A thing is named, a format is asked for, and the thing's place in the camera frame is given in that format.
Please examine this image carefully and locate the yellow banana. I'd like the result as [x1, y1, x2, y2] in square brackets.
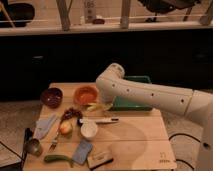
[86, 102, 111, 113]

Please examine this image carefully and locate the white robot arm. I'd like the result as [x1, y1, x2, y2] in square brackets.
[96, 63, 213, 171]

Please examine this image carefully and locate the orange red bowl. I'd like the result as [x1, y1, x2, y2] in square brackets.
[73, 86, 98, 106]

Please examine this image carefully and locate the dark maroon bowl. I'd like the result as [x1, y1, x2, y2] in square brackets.
[40, 87, 63, 109]

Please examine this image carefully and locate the green plastic tray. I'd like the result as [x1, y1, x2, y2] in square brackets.
[111, 76, 152, 111]

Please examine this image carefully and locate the white cup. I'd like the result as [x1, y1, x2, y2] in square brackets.
[80, 122, 98, 140]

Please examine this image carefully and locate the bunch of dark grapes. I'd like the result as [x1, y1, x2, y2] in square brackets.
[61, 108, 83, 121]

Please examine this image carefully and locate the blue sponge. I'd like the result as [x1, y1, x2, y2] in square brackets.
[72, 139, 93, 165]

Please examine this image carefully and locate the wooden brush block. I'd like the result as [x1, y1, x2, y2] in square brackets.
[87, 150, 113, 170]

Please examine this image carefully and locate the metal fork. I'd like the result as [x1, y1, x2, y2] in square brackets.
[49, 123, 61, 152]

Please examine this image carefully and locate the light blue cloth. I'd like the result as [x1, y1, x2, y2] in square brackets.
[34, 115, 58, 140]

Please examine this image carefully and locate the green cucumber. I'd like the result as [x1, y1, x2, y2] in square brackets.
[43, 155, 73, 168]

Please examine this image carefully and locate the metal ladle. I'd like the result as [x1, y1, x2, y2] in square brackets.
[21, 128, 43, 171]

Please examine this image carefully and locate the black office chair background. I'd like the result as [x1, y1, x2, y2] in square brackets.
[138, 0, 201, 23]

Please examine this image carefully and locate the black chair left background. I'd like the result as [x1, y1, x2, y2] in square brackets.
[0, 0, 35, 28]

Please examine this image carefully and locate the white handled knife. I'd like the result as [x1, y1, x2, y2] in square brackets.
[77, 118, 119, 126]

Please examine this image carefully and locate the black cable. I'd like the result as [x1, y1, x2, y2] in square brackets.
[168, 132, 201, 171]

